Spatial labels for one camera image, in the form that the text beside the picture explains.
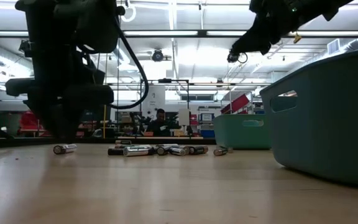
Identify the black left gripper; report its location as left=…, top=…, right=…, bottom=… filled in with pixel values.
left=4, top=52, right=115, bottom=144

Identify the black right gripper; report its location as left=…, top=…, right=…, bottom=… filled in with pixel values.
left=230, top=0, right=296, bottom=56

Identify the light teal plastic bin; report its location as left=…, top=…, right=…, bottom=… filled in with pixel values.
left=213, top=114, right=272, bottom=151

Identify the dark teal plastic bin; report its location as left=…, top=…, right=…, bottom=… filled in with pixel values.
left=259, top=49, right=358, bottom=187

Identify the black room monitor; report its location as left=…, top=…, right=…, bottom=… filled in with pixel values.
left=84, top=105, right=113, bottom=124

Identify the yellow pole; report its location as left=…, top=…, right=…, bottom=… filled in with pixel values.
left=103, top=104, right=108, bottom=139

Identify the black rig crossbar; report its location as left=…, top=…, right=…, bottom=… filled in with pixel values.
left=0, top=29, right=358, bottom=39

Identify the tilted red bin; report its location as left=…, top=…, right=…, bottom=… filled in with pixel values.
left=220, top=93, right=251, bottom=115

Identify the white pillar cabinet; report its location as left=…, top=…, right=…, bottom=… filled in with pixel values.
left=147, top=85, right=167, bottom=119

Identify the person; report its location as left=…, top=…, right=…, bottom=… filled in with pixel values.
left=146, top=108, right=180, bottom=138

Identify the black hanging camera with cable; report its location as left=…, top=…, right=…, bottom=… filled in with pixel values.
left=227, top=49, right=248, bottom=65
left=19, top=39, right=34, bottom=54

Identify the black aluminium table frame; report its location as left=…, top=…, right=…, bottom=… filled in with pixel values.
left=0, top=136, right=216, bottom=149

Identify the black gantry frame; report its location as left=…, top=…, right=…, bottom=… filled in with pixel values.
left=139, top=78, right=190, bottom=138

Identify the black round hanging camera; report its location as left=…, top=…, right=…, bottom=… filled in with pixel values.
left=151, top=49, right=165, bottom=62

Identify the white hanging cable loop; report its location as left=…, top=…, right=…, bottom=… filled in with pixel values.
left=121, top=4, right=137, bottom=23

